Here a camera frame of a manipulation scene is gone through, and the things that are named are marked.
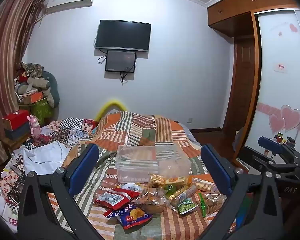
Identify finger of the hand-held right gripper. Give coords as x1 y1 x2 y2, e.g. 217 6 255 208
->
236 146 300 180
258 136 300 164

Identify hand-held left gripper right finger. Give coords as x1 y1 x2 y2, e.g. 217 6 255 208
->
197 144 284 240

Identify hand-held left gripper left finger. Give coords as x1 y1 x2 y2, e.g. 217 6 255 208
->
17 144 108 240

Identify gold snack bar packet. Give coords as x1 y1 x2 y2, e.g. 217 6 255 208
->
191 177 215 192

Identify green-edged clear biscuit packet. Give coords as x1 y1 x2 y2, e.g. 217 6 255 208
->
198 192 227 218

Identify orange yellow cracker packet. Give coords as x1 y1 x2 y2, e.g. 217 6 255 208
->
165 176 192 187

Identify red snack packet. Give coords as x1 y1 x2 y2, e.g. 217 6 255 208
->
94 189 140 210

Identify green pea packet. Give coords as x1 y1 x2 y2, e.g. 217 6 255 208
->
176 197 199 215

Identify clear plastic container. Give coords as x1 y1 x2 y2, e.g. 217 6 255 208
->
116 145 192 184

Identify green jelly cup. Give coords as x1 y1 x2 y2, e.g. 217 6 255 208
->
164 184 178 197

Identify blue chip packet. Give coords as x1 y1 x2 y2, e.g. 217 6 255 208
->
104 204 150 230

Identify clear bread packet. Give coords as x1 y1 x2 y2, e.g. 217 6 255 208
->
131 189 170 213

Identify checkered patchwork quilt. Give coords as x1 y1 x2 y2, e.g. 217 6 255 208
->
25 117 99 147

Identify white cloth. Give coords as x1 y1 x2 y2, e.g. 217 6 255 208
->
14 141 71 176

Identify long wafer packet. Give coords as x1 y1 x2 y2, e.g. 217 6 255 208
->
170 185 197 204

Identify small white snack packet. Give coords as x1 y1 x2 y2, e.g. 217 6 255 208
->
121 183 143 193

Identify white heart-print wardrobe door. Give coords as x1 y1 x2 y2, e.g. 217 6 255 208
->
235 10 300 170

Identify pink doll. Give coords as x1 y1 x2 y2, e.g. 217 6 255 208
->
27 114 42 139

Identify yellow hoop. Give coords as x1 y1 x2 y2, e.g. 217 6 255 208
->
94 99 127 122

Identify brown wooden door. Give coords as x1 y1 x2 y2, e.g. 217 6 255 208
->
224 36 257 130

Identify striped orange patchwork blanket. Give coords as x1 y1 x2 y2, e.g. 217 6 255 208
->
46 110 240 240

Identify green patterned box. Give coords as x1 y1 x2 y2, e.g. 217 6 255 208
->
30 99 54 127

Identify dark grey box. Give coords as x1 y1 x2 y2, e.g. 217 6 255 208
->
4 125 32 140

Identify floral print cloth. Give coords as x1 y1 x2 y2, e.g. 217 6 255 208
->
0 152 28 233

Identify red box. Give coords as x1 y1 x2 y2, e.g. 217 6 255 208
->
2 110 30 131

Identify orange cardboard box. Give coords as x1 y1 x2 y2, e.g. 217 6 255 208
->
21 91 44 104

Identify patterned fabric bag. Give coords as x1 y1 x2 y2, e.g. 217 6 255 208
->
21 62 44 79

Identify striped brown curtain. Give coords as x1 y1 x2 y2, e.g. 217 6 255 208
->
0 0 48 165

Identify wooden overhead cabinet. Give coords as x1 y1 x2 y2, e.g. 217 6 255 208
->
207 0 300 38

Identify white air conditioner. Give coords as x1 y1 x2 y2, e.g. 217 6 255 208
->
45 0 95 13

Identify small black wall monitor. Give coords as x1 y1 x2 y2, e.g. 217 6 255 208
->
105 50 137 73

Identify black wall television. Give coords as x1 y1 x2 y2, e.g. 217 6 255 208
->
95 19 152 52

